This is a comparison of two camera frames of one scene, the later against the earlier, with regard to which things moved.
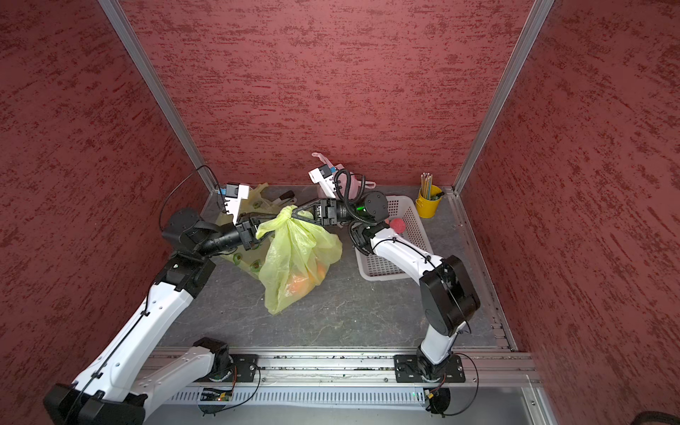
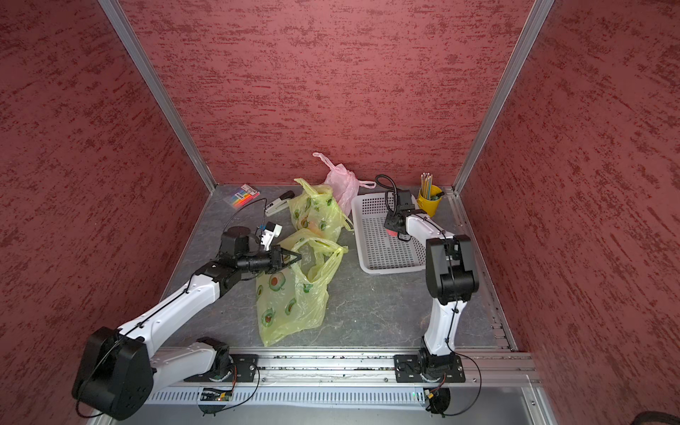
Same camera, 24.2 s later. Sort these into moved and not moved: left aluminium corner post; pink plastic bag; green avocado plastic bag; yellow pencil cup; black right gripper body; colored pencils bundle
Moved: green avocado plastic bag; black right gripper body
Not moved: colored pencils bundle; pink plastic bag; yellow pencil cup; left aluminium corner post
